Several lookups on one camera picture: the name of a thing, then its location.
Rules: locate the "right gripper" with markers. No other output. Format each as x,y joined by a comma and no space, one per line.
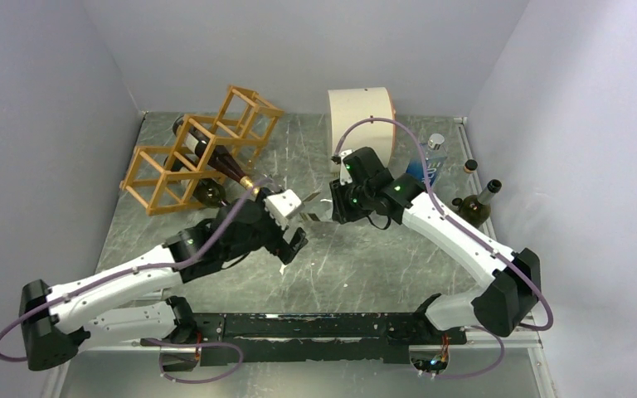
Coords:
342,212

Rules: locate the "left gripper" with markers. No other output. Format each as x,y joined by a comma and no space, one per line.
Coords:
281,247

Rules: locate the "blue square glass bottle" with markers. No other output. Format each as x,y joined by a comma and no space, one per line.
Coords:
435,157

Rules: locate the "clear glass bottle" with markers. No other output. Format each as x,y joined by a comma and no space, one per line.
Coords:
470,166

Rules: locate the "dark green wine bottle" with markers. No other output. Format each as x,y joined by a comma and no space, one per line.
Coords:
476,208

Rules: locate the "dark bottle gold cap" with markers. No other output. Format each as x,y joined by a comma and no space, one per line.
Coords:
221,158

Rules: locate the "clear bottle dark cap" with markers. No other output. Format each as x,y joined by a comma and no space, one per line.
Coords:
317,207

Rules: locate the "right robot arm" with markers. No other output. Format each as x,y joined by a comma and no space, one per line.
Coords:
505,279

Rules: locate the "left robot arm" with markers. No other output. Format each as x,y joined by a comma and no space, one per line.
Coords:
59,321

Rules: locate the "dark bottle black cap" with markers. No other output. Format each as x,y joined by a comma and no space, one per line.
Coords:
208,192

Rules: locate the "wooden wine rack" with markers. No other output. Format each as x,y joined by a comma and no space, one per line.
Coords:
243,124

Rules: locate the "beige cylindrical box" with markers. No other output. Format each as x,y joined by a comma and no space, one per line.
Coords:
348,106

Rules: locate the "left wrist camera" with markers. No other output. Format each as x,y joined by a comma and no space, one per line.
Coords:
283,207

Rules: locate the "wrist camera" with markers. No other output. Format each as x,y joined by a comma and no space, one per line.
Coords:
344,176
283,207

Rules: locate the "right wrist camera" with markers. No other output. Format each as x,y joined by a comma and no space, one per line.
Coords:
344,176

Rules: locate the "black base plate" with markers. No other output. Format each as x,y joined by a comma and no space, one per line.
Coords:
265,337

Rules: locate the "aluminium rail frame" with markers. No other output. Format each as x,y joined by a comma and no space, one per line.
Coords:
97,311

